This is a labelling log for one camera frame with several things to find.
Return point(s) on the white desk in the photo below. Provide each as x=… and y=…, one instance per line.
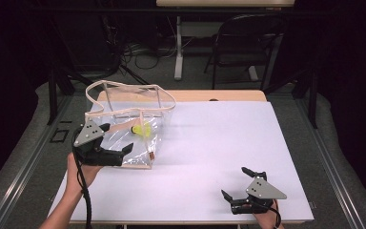
x=225, y=3

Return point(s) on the black floor socket frame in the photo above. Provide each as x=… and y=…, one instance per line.
x=53, y=136

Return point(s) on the black folding chair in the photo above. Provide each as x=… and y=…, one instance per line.
x=244, y=41

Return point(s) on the grey floor rail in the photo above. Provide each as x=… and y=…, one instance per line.
x=22, y=171
x=333, y=171

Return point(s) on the white table board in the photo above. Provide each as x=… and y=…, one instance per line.
x=203, y=143

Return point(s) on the person's right hand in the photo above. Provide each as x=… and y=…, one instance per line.
x=267, y=219

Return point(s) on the yellow shuttlecock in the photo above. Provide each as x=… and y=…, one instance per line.
x=142, y=129

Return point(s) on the person's left hand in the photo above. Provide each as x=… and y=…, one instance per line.
x=82, y=176

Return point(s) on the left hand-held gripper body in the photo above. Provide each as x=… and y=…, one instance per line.
x=89, y=135

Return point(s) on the wooden table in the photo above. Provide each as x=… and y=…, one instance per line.
x=203, y=95

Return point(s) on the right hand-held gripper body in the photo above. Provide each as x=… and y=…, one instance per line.
x=262, y=189

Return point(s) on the black metal stand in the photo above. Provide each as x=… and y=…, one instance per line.
x=313, y=101
x=52, y=92

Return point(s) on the clear plastic bag beige trim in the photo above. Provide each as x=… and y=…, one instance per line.
x=124, y=105

